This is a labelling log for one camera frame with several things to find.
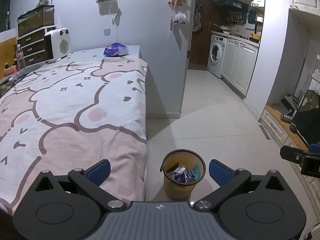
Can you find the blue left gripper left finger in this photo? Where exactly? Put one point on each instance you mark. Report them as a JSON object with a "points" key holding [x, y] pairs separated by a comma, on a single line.
{"points": [[99, 172]]}

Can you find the white plush sheep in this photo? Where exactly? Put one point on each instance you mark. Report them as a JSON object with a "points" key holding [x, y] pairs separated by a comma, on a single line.
{"points": [[180, 18]]}

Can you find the purple snack bag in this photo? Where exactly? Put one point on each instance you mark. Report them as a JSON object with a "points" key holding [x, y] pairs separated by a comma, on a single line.
{"points": [[115, 50]]}

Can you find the glass fish tank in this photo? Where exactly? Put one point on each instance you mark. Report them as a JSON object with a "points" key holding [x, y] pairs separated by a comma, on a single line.
{"points": [[32, 20]]}

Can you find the yellow plastic trash bin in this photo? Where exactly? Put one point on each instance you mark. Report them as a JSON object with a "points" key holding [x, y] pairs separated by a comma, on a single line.
{"points": [[187, 158]]}

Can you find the dark drawer cabinet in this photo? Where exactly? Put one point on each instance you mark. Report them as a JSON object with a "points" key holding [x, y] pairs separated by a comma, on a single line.
{"points": [[32, 45]]}

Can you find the brown wooden door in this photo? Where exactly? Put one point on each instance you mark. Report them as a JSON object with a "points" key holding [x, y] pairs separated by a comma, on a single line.
{"points": [[200, 42]]}

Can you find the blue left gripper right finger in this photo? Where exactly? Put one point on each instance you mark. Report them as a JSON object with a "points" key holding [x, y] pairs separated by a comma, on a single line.
{"points": [[220, 173]]}

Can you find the white washing machine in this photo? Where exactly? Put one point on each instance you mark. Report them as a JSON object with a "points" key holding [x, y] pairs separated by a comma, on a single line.
{"points": [[216, 58]]}

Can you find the water bottle red label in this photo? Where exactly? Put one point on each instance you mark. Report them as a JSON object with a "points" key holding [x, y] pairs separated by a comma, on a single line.
{"points": [[20, 57]]}

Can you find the white kitchen cabinets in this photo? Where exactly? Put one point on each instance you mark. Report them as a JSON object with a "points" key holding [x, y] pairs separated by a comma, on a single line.
{"points": [[240, 58]]}

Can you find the brown hanging bag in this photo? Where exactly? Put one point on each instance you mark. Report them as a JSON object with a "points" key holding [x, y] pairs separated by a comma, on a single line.
{"points": [[197, 17]]}

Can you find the black sign board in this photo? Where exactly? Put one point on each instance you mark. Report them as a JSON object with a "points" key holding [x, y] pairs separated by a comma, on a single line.
{"points": [[306, 120]]}

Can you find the crushed blue drink can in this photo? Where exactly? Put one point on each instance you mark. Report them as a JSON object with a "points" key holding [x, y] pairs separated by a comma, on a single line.
{"points": [[179, 174]]}

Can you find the white space heater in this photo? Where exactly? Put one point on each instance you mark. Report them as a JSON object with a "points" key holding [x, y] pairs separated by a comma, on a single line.
{"points": [[57, 44]]}

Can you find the pink patterned table cloth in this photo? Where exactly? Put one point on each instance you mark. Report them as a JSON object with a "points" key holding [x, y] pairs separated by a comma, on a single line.
{"points": [[74, 114]]}

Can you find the teal plastic bag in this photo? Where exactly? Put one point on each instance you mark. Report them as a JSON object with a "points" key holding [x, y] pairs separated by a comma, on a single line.
{"points": [[194, 173]]}

